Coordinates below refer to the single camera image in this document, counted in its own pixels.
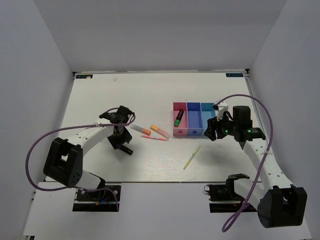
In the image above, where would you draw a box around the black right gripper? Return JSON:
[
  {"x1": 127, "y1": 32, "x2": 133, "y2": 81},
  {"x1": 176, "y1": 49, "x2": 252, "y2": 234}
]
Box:
[{"x1": 204, "y1": 110, "x2": 239, "y2": 141}]

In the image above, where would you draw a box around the yellow thin pen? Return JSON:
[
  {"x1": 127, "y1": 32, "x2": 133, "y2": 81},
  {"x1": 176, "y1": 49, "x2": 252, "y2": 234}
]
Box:
[{"x1": 183, "y1": 145, "x2": 201, "y2": 170}]

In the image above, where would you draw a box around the red pink thin pen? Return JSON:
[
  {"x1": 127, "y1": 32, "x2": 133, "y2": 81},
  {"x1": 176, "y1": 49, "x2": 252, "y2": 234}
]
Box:
[{"x1": 140, "y1": 135, "x2": 169, "y2": 142}]

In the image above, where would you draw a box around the orange capped highlighter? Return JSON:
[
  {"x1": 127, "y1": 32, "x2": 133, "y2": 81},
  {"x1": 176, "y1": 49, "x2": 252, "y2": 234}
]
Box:
[{"x1": 130, "y1": 124, "x2": 151, "y2": 136}]

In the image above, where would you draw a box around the green black highlighter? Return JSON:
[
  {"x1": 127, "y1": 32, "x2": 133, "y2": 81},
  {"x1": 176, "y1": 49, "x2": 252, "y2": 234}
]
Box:
[{"x1": 174, "y1": 110, "x2": 184, "y2": 127}]

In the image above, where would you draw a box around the yellow capped pink highlighter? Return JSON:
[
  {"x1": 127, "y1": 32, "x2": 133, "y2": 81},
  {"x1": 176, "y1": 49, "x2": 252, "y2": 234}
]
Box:
[{"x1": 150, "y1": 125, "x2": 171, "y2": 139}]

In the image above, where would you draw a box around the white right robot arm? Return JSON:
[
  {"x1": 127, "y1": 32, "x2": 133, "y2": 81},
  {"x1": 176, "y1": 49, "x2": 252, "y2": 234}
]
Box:
[{"x1": 204, "y1": 102, "x2": 307, "y2": 228}]

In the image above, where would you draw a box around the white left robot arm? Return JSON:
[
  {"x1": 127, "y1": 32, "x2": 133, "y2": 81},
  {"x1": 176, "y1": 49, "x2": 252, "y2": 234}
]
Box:
[{"x1": 43, "y1": 105, "x2": 135, "y2": 200}]

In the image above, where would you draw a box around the purple-blue storage bin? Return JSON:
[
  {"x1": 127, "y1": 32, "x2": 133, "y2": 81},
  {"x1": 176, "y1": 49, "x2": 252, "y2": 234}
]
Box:
[{"x1": 187, "y1": 102, "x2": 203, "y2": 136}]

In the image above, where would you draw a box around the light blue storage bin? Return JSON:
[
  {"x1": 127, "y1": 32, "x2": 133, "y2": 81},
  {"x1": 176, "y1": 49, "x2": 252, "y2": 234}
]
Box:
[{"x1": 200, "y1": 102, "x2": 216, "y2": 136}]

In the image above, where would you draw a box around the pink storage bin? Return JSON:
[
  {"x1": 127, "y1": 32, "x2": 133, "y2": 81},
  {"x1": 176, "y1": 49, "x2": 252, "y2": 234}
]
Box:
[{"x1": 173, "y1": 102, "x2": 188, "y2": 137}]

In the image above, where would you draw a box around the right corner label sticker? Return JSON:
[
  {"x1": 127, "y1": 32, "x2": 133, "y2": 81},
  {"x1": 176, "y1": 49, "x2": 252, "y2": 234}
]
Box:
[{"x1": 225, "y1": 72, "x2": 244, "y2": 78}]

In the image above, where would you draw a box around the corner label sticker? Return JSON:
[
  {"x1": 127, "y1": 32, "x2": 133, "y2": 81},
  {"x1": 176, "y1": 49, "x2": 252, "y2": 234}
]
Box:
[
  {"x1": 225, "y1": 72, "x2": 244, "y2": 78},
  {"x1": 75, "y1": 74, "x2": 93, "y2": 79}
]

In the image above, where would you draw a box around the left corner label sticker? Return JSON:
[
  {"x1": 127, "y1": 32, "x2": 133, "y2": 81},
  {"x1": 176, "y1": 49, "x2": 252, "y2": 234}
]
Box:
[{"x1": 75, "y1": 74, "x2": 93, "y2": 79}]

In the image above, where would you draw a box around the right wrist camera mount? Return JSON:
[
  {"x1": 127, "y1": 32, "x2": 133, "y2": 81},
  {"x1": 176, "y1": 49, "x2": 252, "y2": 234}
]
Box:
[{"x1": 212, "y1": 101, "x2": 229, "y2": 121}]

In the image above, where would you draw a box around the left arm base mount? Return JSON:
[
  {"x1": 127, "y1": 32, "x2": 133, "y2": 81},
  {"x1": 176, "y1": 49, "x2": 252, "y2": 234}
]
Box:
[{"x1": 72, "y1": 184, "x2": 122, "y2": 213}]

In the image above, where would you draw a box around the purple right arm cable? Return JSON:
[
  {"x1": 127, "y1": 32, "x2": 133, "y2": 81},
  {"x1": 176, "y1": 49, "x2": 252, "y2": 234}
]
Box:
[{"x1": 212, "y1": 93, "x2": 274, "y2": 233}]

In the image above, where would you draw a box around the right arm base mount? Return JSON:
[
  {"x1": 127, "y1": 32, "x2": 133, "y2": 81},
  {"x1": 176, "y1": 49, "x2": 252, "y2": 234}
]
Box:
[{"x1": 203, "y1": 173, "x2": 252, "y2": 213}]

